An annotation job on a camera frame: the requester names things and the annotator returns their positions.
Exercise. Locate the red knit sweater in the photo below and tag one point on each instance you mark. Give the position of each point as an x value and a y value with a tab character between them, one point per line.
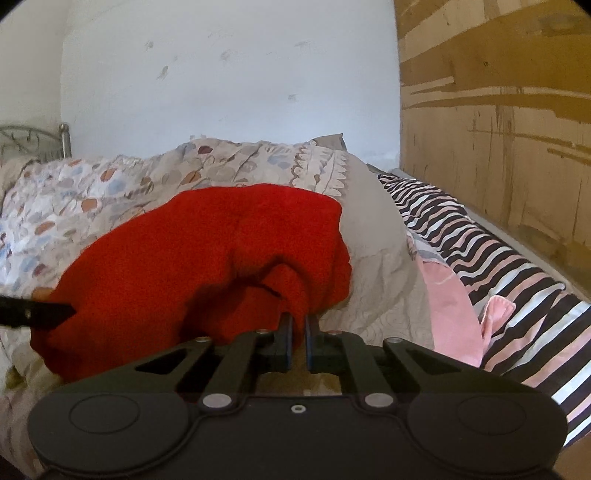
184	263

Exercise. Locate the black white pink striped sheet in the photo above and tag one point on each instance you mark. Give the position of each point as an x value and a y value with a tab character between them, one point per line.
521	295

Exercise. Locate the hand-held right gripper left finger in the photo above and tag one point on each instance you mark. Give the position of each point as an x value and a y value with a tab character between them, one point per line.
288	344

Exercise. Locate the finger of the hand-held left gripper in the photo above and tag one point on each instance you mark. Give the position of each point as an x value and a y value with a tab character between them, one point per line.
41	311

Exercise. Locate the metal bed headboard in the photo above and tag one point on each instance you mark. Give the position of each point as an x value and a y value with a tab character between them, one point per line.
41	138

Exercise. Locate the brown wooden board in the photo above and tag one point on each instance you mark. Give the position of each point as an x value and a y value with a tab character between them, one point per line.
498	115

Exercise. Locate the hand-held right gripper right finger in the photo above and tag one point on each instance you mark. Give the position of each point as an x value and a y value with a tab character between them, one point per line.
309	344

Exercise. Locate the pink cloth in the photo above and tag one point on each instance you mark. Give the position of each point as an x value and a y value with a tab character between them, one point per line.
450	314

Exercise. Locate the printed patterned quilt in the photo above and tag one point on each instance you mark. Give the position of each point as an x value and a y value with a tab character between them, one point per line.
115	184

